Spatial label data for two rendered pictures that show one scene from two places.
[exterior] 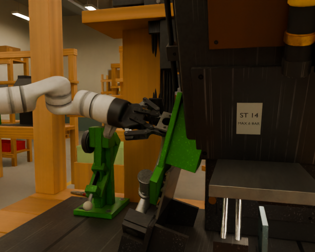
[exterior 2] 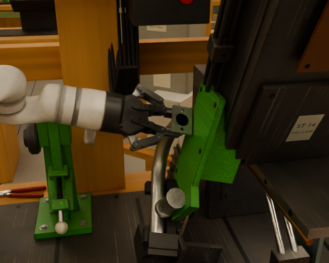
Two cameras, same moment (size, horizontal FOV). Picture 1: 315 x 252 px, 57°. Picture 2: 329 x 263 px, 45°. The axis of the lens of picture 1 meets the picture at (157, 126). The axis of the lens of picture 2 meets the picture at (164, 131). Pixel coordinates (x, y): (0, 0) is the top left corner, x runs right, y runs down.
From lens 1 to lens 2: 40 cm
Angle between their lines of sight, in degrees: 31
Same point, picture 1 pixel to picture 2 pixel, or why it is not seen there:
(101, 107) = (92, 113)
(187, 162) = (224, 174)
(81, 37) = not seen: outside the picture
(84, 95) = (60, 96)
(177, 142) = (213, 154)
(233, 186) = not seen: outside the picture
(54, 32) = not seen: outside the picture
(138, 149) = not seen: hidden behind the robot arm
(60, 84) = (18, 84)
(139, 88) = (86, 44)
